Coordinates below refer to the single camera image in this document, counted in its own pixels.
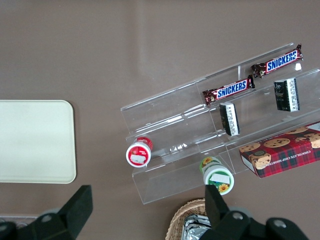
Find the cream plastic tray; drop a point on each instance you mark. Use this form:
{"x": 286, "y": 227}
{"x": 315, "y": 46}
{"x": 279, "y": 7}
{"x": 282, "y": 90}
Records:
{"x": 35, "y": 142}

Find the red tartan cookie box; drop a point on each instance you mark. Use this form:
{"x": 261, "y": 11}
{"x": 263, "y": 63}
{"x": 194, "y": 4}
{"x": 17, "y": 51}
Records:
{"x": 282, "y": 157}

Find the green lid sunflower cup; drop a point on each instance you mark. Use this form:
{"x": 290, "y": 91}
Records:
{"x": 217, "y": 177}

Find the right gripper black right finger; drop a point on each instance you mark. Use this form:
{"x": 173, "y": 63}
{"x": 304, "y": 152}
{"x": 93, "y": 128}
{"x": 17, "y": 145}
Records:
{"x": 217, "y": 212}

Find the silver foil container stack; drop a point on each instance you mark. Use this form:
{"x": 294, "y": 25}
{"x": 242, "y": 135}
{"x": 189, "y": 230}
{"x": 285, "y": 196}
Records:
{"x": 196, "y": 227}

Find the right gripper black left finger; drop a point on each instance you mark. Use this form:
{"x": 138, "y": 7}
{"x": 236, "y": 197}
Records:
{"x": 75, "y": 212}

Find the light oval wicker basket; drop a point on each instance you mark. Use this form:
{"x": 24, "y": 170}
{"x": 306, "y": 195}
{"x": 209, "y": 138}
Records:
{"x": 180, "y": 217}

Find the clear acrylic stepped shelf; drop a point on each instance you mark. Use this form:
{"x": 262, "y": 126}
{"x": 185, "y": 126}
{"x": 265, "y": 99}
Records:
{"x": 175, "y": 120}
{"x": 265, "y": 120}

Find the Snickers chocolate bar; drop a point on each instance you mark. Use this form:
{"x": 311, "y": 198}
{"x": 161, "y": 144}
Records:
{"x": 230, "y": 89}
{"x": 277, "y": 62}

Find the small black box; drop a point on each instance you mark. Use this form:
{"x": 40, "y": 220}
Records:
{"x": 286, "y": 95}
{"x": 230, "y": 119}

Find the red lid cup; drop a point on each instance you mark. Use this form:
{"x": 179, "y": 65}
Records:
{"x": 138, "y": 153}

